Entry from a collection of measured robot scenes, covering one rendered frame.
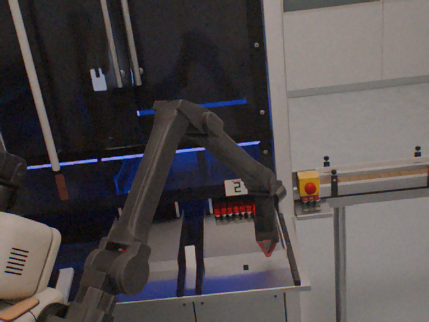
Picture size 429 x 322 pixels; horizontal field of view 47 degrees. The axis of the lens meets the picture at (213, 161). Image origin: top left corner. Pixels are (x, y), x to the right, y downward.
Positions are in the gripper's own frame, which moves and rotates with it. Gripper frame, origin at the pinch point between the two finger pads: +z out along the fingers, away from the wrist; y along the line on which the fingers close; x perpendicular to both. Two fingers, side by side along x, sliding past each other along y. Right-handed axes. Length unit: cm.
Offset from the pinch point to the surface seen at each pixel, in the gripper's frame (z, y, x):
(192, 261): 1.3, 1.4, 23.7
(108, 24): -71, 18, 41
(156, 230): 2.3, 25.8, 38.6
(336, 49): 19, 489, -124
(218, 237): 2.3, 16.9, 15.7
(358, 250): 86, 136, -62
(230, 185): -12.8, 26.1, 10.2
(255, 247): 2.4, 8.7, 3.5
